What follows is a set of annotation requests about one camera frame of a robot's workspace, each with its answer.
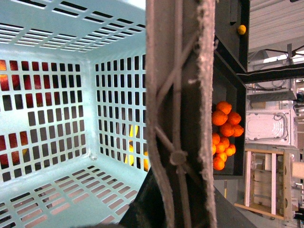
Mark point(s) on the yellow mangoes behind basket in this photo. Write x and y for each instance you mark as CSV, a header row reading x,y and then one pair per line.
x,y
137,155

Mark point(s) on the pile of oranges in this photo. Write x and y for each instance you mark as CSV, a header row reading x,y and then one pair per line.
x,y
223,140

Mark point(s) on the red apples behind basket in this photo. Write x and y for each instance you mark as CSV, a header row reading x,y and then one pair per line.
x,y
28,89

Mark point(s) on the wooden fruit display stand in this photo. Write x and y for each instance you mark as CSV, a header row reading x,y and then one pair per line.
x,y
230,56

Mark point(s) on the small yellow lemon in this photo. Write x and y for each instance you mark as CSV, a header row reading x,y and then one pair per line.
x,y
242,30

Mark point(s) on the white washing machine back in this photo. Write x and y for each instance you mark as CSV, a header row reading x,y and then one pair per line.
x,y
273,127

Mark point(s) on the wooden pallet frame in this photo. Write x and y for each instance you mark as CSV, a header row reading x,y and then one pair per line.
x,y
268,183

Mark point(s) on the light blue plastic basket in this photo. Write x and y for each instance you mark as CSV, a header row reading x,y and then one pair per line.
x,y
77,178

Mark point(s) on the grey padded left gripper finger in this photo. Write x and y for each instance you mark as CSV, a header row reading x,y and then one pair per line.
x,y
179,74

